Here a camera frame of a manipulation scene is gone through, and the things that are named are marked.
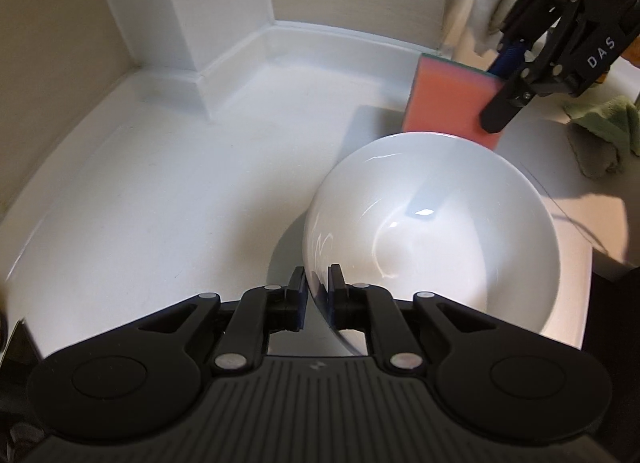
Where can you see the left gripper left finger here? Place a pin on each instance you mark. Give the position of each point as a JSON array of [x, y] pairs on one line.
[[260, 313]]

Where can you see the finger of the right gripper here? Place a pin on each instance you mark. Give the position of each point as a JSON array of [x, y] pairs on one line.
[[521, 82], [522, 26]]

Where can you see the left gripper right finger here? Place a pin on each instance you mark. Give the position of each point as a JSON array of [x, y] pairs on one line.
[[372, 311]]

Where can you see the pink and green sponge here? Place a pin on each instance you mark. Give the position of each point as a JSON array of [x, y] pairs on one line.
[[447, 97]]

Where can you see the white ceramic bowl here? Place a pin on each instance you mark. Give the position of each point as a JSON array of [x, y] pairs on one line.
[[429, 212]]

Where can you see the green cloth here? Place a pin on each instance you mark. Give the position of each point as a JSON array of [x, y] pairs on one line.
[[603, 136]]

